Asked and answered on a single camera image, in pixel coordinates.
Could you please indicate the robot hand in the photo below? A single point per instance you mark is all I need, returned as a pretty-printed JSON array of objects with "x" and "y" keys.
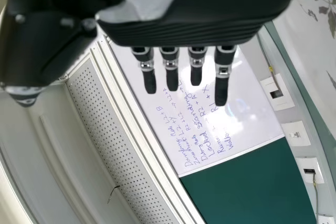
[{"x": 183, "y": 6}]

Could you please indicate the whiteboard with blue handwriting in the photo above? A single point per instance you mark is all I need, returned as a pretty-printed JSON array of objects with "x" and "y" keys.
[{"x": 183, "y": 134}]

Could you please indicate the white wall socket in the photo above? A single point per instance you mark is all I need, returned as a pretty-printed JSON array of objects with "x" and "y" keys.
[
  {"x": 328, "y": 220},
  {"x": 309, "y": 170},
  {"x": 296, "y": 133},
  {"x": 282, "y": 98}
]

